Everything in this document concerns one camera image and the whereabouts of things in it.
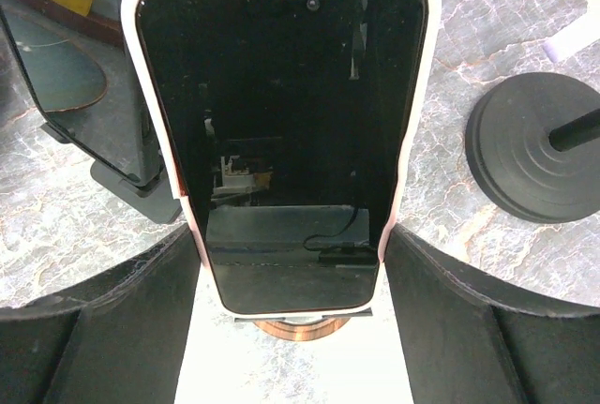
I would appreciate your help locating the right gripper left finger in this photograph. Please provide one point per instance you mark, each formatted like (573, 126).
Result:
(117, 337)

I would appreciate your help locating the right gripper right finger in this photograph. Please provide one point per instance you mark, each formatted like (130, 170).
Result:
(469, 337)

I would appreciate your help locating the black tripod phone stand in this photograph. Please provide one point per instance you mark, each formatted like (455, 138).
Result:
(532, 144)

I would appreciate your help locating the black phone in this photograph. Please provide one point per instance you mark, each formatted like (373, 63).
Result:
(87, 90)

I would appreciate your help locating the pink case phone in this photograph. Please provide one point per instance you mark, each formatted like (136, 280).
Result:
(286, 127)

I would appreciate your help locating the red round tray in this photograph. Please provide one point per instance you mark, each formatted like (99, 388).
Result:
(93, 25)

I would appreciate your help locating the purple case phone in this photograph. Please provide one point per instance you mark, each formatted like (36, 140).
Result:
(571, 39)

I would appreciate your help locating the black folding phone stand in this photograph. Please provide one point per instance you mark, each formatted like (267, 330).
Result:
(150, 196)

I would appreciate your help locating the wooden base phone stand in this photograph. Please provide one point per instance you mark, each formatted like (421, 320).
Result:
(304, 329)

